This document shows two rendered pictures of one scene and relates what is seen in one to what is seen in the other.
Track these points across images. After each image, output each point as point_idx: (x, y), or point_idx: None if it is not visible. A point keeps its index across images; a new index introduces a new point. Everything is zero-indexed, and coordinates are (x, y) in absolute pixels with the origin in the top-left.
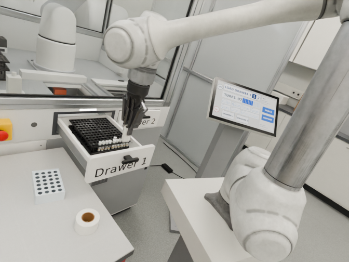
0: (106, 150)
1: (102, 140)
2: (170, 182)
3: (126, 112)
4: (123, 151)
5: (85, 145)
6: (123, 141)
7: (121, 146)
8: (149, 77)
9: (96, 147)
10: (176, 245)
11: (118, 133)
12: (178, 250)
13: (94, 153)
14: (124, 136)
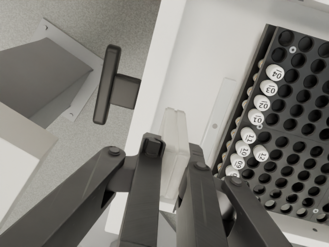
0: (245, 89)
1: (286, 101)
2: (19, 161)
3: (216, 222)
4: (145, 86)
5: (325, 43)
6: (166, 111)
7: (224, 154)
8: None
9: (268, 47)
10: (33, 108)
11: (281, 198)
12: (24, 101)
13: (262, 39)
14: (164, 123)
